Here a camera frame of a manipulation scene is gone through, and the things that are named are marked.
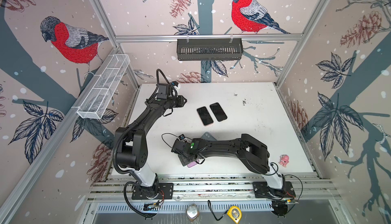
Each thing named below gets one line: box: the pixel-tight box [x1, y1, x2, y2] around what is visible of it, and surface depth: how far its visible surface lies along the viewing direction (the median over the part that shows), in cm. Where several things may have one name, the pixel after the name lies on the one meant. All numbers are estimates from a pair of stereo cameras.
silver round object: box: [185, 203, 200, 222], surface depth 61 cm
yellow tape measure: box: [227, 205, 243, 224], surface depth 67 cm
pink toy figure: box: [278, 154, 290, 168], surface depth 84 cm
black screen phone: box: [196, 106, 214, 126], surface depth 107 cm
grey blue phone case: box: [200, 131, 218, 141], surface depth 94 cm
